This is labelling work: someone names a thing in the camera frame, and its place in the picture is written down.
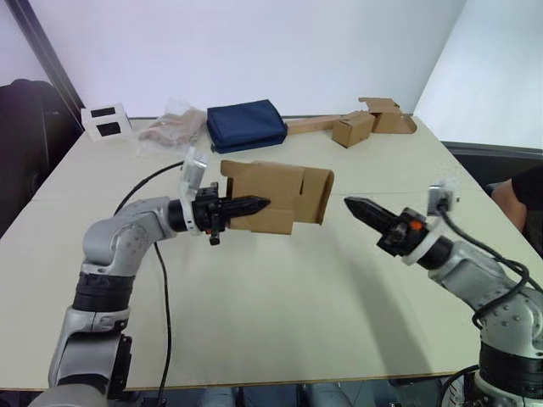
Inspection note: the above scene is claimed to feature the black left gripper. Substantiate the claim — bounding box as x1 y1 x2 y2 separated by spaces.
192 182 272 248

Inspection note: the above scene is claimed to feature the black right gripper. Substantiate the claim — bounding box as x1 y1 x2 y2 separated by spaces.
343 195 427 259

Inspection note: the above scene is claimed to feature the brown cardboard box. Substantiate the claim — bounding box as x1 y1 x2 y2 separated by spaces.
219 159 337 237

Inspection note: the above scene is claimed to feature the small closed cardboard box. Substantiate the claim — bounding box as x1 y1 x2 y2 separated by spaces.
331 110 377 149

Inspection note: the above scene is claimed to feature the unfolded brown cardboard carton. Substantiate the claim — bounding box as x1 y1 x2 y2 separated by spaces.
357 97 417 137

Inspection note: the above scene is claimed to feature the flat brown cardboard strip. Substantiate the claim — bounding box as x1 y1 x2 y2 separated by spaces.
285 111 362 137

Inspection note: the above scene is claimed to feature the white box with black rectangles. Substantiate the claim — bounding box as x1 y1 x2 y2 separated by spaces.
80 102 132 144

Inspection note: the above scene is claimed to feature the folded navy blue cloth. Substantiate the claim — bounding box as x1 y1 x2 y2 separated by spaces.
205 98 289 155

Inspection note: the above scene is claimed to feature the clear bag with beige cloth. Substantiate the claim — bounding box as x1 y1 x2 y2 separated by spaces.
135 98 205 155

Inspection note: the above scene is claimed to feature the seated bystander person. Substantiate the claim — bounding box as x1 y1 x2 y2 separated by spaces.
487 164 543 248

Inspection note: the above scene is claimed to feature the white shoe with red stripes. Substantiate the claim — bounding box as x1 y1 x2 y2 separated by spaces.
442 372 468 407

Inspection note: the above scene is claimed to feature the black office chair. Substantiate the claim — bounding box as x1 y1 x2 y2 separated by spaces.
0 78 82 239

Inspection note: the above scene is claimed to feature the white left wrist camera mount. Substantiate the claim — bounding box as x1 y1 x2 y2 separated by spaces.
176 147 210 237

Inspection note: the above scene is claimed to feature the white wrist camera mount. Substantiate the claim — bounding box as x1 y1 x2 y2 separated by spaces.
402 179 462 267
176 147 210 237

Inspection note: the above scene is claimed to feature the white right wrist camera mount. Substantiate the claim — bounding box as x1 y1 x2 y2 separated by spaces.
402 179 462 267

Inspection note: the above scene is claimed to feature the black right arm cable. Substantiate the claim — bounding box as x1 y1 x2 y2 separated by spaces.
438 198 543 331

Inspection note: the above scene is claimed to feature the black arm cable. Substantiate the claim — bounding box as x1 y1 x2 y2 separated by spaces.
111 159 188 402
438 198 543 331

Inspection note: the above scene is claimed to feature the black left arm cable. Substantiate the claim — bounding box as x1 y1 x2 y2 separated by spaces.
111 159 188 402

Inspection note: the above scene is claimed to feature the dark diagonal wall frame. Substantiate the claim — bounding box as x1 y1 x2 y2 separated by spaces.
5 0 85 111

